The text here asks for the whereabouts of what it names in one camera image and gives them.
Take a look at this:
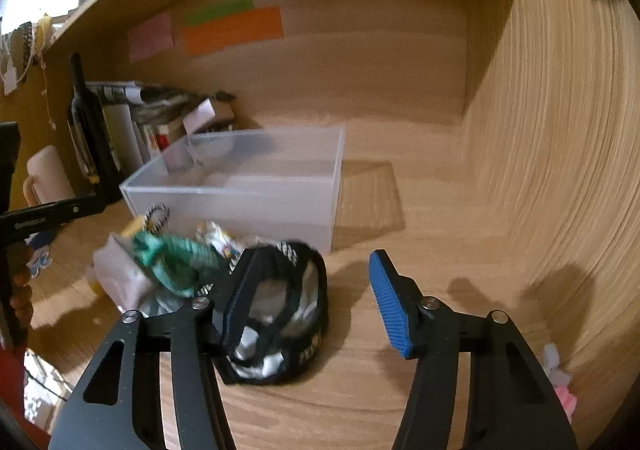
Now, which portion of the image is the white upright book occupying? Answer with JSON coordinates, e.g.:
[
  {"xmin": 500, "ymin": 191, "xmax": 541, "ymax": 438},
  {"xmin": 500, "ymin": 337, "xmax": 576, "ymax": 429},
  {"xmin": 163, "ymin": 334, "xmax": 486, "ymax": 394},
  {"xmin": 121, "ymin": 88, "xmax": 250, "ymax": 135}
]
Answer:
[{"xmin": 103, "ymin": 104, "xmax": 143, "ymax": 177}]

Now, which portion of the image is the red box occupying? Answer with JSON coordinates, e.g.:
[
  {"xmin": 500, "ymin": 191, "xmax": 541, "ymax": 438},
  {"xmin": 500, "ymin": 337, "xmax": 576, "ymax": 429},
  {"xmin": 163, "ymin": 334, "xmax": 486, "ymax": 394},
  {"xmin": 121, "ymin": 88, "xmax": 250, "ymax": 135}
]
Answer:
[{"xmin": 155, "ymin": 125, "xmax": 170, "ymax": 151}]

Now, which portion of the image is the small white cardboard box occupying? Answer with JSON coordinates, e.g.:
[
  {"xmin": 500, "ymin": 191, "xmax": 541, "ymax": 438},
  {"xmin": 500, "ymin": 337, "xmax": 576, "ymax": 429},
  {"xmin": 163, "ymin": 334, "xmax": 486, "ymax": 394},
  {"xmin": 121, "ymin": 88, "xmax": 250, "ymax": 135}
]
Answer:
[{"xmin": 182, "ymin": 98, "xmax": 235, "ymax": 135}]

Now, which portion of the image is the orange sticky note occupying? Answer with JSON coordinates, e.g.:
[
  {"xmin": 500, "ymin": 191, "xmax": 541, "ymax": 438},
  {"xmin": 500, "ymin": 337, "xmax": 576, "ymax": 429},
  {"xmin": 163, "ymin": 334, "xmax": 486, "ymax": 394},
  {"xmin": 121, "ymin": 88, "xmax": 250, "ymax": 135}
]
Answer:
[{"xmin": 183, "ymin": 6, "xmax": 283, "ymax": 56}]

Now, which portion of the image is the black white braided ring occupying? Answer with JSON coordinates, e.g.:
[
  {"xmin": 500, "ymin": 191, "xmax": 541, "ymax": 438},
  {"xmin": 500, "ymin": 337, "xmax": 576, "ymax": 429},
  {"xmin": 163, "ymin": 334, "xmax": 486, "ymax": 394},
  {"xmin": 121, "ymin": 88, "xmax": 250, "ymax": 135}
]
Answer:
[{"xmin": 143, "ymin": 202, "xmax": 172, "ymax": 234}]

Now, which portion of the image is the green knitted cloth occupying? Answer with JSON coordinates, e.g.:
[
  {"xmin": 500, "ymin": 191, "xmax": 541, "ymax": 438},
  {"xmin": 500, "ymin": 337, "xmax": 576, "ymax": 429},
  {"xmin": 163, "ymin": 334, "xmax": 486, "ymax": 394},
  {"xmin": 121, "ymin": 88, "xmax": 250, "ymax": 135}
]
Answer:
[{"xmin": 132, "ymin": 230, "xmax": 229, "ymax": 299}]

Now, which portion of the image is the person's left hand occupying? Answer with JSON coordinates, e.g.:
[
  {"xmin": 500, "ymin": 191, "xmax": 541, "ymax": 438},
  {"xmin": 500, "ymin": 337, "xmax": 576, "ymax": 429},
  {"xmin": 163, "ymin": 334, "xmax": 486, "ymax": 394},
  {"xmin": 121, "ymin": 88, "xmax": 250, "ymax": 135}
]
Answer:
[{"xmin": 6, "ymin": 241, "xmax": 34, "ymax": 330}]

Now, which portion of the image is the dark wine bottle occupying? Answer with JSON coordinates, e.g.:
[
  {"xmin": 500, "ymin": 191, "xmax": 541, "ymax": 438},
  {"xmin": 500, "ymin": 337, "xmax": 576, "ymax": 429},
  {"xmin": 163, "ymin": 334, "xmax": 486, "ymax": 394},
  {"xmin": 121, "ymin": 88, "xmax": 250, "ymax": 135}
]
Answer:
[{"xmin": 67, "ymin": 53, "xmax": 122, "ymax": 204}]

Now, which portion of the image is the pink sticky note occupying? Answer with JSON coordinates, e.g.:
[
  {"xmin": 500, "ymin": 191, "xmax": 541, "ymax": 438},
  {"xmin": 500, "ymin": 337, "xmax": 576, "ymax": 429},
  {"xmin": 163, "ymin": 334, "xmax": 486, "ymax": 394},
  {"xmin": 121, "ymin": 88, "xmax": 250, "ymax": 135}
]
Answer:
[{"xmin": 128, "ymin": 12, "xmax": 175, "ymax": 62}]

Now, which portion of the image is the clear plastic storage box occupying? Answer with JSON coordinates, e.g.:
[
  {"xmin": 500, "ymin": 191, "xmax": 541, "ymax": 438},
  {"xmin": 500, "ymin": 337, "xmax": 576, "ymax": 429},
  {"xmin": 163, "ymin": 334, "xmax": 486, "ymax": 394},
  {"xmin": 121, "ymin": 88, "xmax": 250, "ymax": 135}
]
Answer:
[{"xmin": 120, "ymin": 126, "xmax": 345, "ymax": 252}]

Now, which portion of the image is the stack of newspapers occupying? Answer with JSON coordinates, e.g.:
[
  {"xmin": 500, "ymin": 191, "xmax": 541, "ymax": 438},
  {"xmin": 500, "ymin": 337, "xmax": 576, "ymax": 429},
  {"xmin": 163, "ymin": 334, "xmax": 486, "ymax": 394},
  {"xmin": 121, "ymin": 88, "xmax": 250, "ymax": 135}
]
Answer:
[{"xmin": 87, "ymin": 81, "xmax": 236, "ymax": 122}]

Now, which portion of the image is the cream mug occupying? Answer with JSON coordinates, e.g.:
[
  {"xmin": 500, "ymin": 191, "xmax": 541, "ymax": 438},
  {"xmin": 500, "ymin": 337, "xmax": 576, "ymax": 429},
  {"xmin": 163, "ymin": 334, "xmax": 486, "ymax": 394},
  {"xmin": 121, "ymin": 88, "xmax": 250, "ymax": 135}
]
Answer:
[{"xmin": 23, "ymin": 145, "xmax": 75, "ymax": 207}]

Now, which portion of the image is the green sticky note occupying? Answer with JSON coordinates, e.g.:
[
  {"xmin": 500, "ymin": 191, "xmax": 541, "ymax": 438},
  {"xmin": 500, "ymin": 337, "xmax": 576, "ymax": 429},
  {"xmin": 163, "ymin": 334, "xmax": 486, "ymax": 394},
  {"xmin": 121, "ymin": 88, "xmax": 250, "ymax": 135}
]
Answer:
[{"xmin": 186, "ymin": 0, "xmax": 255, "ymax": 26}]

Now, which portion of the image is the white patterned fabric piece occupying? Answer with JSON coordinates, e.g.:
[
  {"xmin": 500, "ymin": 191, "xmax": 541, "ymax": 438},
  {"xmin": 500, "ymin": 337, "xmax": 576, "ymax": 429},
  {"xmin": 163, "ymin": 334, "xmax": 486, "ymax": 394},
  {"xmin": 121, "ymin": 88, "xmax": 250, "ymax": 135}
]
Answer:
[{"xmin": 92, "ymin": 219, "xmax": 241, "ymax": 316}]

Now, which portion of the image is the pink white small toy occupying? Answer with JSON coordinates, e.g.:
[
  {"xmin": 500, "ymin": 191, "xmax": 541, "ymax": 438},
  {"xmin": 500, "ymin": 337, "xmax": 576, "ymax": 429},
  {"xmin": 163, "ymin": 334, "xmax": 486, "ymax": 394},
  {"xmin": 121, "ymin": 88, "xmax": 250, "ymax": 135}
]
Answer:
[{"xmin": 541, "ymin": 343, "xmax": 577, "ymax": 422}]

